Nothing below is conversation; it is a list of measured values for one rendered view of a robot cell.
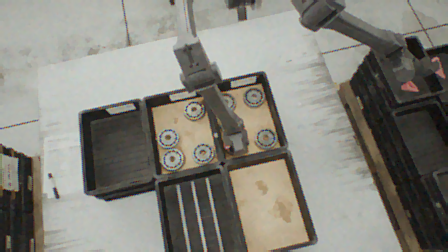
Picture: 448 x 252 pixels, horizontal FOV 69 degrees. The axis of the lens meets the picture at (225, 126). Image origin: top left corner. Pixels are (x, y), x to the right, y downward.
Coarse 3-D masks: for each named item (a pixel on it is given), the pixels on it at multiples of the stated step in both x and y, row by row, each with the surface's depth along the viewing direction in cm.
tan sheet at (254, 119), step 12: (240, 96) 163; (264, 96) 162; (240, 108) 160; (264, 108) 160; (252, 120) 158; (264, 120) 158; (252, 132) 156; (252, 144) 154; (276, 144) 153; (228, 156) 152
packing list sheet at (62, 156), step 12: (48, 144) 171; (60, 144) 171; (72, 144) 171; (48, 156) 169; (60, 156) 169; (72, 156) 168; (48, 168) 167; (60, 168) 166; (72, 168) 166; (48, 180) 164; (60, 180) 164; (72, 180) 164; (48, 192) 162; (60, 192) 162; (72, 192) 162
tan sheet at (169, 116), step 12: (156, 108) 162; (168, 108) 162; (180, 108) 162; (156, 120) 160; (168, 120) 159; (180, 120) 159; (204, 120) 159; (156, 132) 157; (180, 132) 157; (192, 132) 157; (204, 132) 157; (180, 144) 155; (192, 144) 155; (216, 156) 152
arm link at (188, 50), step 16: (176, 0) 102; (192, 0) 108; (176, 16) 97; (192, 16) 99; (192, 32) 90; (176, 48) 87; (192, 48) 86; (192, 64) 90; (208, 64) 89; (192, 80) 91; (208, 80) 92
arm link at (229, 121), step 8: (216, 64) 93; (216, 72) 91; (184, 80) 92; (216, 80) 94; (192, 88) 95; (200, 88) 96; (208, 88) 96; (216, 88) 100; (208, 96) 99; (216, 96) 101; (216, 104) 105; (224, 104) 108; (216, 112) 110; (224, 112) 111; (232, 112) 120; (224, 120) 115; (232, 120) 117; (224, 128) 121; (232, 128) 124; (240, 128) 124
